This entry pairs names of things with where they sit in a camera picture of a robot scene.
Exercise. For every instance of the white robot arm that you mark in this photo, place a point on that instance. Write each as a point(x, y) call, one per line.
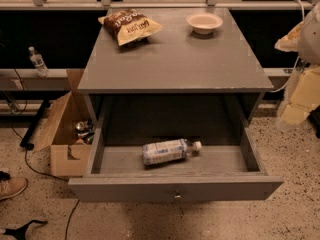
point(309, 42)

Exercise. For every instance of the tan shoe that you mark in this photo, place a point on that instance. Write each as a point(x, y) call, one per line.
point(11, 186)

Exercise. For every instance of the black cloth on floor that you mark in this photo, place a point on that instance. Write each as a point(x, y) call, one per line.
point(20, 233)

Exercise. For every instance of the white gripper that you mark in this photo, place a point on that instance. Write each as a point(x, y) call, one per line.
point(310, 40)

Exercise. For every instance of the grey open top drawer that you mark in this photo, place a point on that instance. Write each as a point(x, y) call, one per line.
point(227, 168)

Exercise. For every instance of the crushed metal cans in box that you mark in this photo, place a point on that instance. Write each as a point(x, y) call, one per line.
point(85, 132)

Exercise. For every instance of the black table leg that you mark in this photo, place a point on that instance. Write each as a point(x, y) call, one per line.
point(40, 112)

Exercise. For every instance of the grey wooden cabinet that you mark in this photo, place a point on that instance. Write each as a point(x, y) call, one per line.
point(176, 60)

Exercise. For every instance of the blue label plastic bottle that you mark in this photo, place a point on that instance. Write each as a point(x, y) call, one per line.
point(167, 151)

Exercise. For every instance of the clear water bottle on ledge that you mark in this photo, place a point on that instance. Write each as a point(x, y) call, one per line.
point(38, 62)

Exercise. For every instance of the metal drawer knob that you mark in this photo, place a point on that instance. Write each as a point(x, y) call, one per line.
point(177, 197)

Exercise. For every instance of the open cardboard box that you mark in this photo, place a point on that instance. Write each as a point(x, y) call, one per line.
point(68, 155)

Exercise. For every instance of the white paper bowl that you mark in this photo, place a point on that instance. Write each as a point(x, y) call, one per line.
point(204, 23)

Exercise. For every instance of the brown yellow chip bag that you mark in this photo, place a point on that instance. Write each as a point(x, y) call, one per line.
point(129, 25)

